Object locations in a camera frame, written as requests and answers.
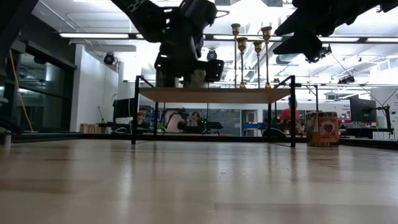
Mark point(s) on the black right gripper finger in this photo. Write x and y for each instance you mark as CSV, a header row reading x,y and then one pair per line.
x,y
298,46
289,23

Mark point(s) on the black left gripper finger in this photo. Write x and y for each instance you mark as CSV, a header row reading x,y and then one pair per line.
x,y
215,71
161,62

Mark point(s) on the tall brass candle stick holder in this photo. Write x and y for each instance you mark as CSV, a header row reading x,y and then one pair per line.
x,y
266,59
235,56

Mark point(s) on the short brass candle stick holder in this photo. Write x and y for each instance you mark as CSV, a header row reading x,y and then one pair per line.
x,y
242,62
258,65

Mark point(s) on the heart label tin can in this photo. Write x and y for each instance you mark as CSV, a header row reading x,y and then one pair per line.
x,y
325,129

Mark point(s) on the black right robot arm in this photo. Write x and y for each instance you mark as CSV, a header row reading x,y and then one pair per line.
x,y
390,3

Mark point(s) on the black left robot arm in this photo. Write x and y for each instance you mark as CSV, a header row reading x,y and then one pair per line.
x,y
146,18

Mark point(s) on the black ceiling spotlights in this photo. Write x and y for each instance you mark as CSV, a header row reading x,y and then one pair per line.
x,y
325,51

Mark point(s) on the person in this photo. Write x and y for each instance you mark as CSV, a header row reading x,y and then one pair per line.
x,y
287,116
194,119
140,119

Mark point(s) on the black background robot rig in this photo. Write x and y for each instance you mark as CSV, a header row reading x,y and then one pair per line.
x,y
199,124

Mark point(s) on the black monitor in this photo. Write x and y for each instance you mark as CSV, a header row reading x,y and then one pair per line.
x,y
362,109
122,109

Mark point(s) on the blue box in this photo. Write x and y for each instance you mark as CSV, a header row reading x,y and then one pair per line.
x,y
252,125

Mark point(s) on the long ceiling light strip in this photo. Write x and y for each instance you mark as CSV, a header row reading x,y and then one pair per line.
x,y
93,35

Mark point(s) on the wooden blocks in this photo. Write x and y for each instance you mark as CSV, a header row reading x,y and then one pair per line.
x,y
91,128

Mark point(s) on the black round ceiling camera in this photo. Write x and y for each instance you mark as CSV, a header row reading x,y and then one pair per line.
x,y
211,55
109,58

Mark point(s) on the wooden shelf black metal frame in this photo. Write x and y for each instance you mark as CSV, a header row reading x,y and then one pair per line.
x,y
211,95

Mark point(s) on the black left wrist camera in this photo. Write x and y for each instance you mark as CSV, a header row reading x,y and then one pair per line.
x,y
199,12

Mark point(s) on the black table frame rails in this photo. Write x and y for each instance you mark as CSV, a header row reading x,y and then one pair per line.
x,y
93,136

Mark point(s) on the small grey post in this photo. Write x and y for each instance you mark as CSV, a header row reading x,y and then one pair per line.
x,y
7,138

